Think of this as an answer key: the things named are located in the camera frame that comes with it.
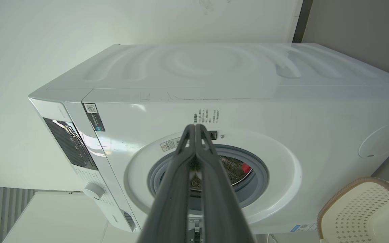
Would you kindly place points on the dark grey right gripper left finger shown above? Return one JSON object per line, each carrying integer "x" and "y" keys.
{"x": 171, "y": 202}

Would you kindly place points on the red item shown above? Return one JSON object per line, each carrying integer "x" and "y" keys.
{"x": 246, "y": 167}

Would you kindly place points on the white cabinet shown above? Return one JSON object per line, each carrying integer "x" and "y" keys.
{"x": 59, "y": 219}

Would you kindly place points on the white front-load washing machine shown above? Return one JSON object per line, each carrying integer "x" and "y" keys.
{"x": 214, "y": 128}

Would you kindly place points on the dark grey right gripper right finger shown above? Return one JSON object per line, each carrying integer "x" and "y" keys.
{"x": 219, "y": 202}

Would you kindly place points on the cream perforated laundry basket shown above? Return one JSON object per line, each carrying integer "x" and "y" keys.
{"x": 363, "y": 212}

